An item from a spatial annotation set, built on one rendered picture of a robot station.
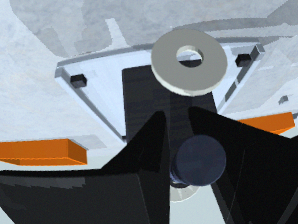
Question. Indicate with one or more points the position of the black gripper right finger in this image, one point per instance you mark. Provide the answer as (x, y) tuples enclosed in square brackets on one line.
[(259, 184)]

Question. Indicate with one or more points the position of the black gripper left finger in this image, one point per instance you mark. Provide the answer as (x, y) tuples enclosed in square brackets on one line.
[(132, 188)]

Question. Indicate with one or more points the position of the orange open tray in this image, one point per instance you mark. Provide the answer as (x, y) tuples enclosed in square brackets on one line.
[(277, 124), (43, 152)]

